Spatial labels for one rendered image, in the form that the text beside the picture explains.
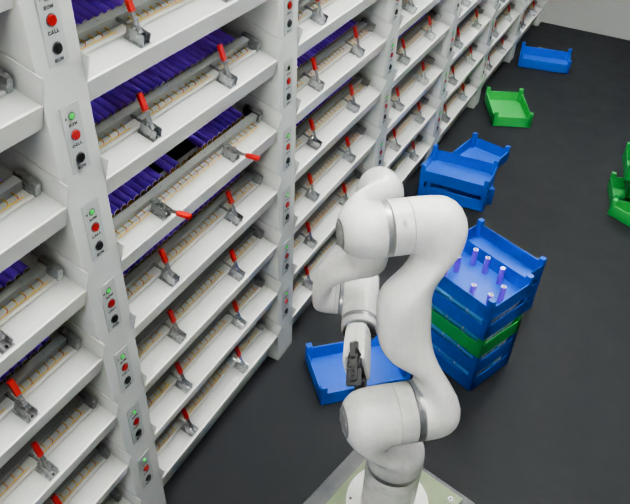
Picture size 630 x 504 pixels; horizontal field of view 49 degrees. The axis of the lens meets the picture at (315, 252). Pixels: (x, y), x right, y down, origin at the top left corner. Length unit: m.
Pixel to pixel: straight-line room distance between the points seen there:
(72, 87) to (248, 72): 0.57
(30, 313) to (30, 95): 0.40
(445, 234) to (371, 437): 0.41
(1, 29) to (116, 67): 0.21
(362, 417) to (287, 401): 0.95
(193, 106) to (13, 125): 0.49
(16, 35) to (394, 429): 0.91
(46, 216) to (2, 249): 0.10
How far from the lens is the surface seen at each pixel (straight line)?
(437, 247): 1.19
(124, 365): 1.56
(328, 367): 2.35
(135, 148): 1.37
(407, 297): 1.22
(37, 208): 1.24
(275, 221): 1.97
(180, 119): 1.46
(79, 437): 1.61
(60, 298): 1.35
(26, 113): 1.13
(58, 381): 1.47
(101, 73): 1.23
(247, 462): 2.13
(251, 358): 2.21
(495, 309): 2.12
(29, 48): 1.11
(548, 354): 2.56
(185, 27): 1.39
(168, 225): 1.51
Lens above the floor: 1.77
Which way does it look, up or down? 40 degrees down
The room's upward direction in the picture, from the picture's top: 3 degrees clockwise
